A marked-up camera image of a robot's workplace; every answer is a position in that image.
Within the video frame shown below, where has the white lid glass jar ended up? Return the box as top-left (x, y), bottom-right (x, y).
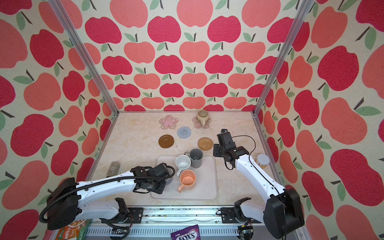
top-left (256, 154), bottom-right (270, 169)

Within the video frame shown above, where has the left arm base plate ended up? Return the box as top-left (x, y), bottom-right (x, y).
top-left (128, 207), bottom-right (144, 224)

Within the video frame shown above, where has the aluminium front rail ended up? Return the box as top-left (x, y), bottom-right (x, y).
top-left (85, 206), bottom-right (274, 240)

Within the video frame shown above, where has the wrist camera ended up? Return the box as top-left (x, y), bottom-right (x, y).
top-left (217, 129), bottom-right (236, 149)
top-left (145, 163), bottom-right (171, 177)

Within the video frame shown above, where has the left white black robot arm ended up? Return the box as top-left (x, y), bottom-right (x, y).
top-left (39, 163), bottom-right (176, 230)

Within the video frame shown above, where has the grey spice bottle lying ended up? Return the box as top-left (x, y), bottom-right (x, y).
top-left (106, 162), bottom-right (121, 178)

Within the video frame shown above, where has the right aluminium frame post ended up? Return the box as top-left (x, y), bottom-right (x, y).
top-left (253, 1), bottom-right (315, 118)

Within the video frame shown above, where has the purple Fox's candy bag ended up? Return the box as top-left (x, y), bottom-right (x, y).
top-left (171, 225), bottom-right (201, 240)

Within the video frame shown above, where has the beige mug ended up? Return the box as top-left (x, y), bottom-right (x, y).
top-left (196, 110), bottom-right (210, 128)

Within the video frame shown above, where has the dark grey mug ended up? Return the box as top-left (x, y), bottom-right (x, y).
top-left (185, 149), bottom-right (203, 169)

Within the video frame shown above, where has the grey round woven coaster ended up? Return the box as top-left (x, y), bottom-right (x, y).
top-left (177, 126), bottom-right (192, 139)

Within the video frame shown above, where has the white mug purple handle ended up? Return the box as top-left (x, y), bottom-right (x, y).
top-left (166, 177), bottom-right (174, 186)

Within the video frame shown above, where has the brown round wooden coaster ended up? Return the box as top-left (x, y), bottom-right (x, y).
top-left (158, 135), bottom-right (175, 149)

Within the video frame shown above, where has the orange mug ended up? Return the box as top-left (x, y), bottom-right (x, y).
top-left (177, 170), bottom-right (197, 193)

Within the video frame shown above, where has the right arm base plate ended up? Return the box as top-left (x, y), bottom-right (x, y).
top-left (216, 206), bottom-right (261, 225)

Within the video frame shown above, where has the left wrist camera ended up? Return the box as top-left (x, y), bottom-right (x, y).
top-left (145, 163), bottom-right (171, 177)

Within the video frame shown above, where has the pink flower coaster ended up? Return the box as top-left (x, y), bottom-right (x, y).
top-left (192, 117), bottom-right (212, 129)
top-left (159, 115), bottom-right (179, 130)

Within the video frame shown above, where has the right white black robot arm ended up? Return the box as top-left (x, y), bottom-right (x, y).
top-left (213, 143), bottom-right (305, 239)

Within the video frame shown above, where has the green snack bag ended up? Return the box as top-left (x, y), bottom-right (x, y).
top-left (56, 220), bottom-right (92, 240)

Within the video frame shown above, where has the left aluminium frame post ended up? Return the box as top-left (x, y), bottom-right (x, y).
top-left (48, 1), bottom-right (119, 116)

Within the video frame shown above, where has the tan round rattan coaster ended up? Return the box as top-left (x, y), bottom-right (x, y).
top-left (198, 137), bottom-right (214, 151)

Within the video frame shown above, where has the white mug upper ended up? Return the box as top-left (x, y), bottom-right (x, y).
top-left (175, 155), bottom-right (191, 177)

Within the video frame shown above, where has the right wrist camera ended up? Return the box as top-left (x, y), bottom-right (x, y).
top-left (217, 129), bottom-right (236, 149)

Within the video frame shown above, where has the white plastic tray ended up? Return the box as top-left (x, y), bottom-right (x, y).
top-left (150, 155), bottom-right (218, 201)

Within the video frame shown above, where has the aluminium frame post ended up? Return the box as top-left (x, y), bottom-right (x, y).
top-left (253, 1), bottom-right (315, 118)
top-left (48, 1), bottom-right (119, 116)

